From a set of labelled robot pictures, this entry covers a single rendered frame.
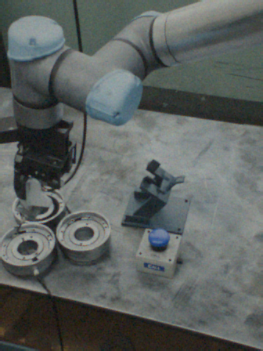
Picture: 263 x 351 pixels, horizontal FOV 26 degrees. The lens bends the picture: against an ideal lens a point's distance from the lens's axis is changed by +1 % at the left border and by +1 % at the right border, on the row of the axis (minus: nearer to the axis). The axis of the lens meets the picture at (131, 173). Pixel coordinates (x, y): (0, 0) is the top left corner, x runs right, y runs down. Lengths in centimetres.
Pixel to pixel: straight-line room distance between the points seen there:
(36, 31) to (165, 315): 52
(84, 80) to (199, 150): 62
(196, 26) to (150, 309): 50
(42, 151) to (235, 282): 43
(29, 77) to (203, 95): 202
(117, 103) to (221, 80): 199
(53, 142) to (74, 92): 15
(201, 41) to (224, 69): 190
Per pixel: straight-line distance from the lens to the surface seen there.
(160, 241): 101
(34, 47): 77
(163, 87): 280
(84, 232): 112
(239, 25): 75
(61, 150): 89
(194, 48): 79
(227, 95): 275
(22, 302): 137
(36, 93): 81
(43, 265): 106
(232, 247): 111
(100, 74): 75
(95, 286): 105
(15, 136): 91
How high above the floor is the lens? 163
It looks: 41 degrees down
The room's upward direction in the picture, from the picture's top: 2 degrees counter-clockwise
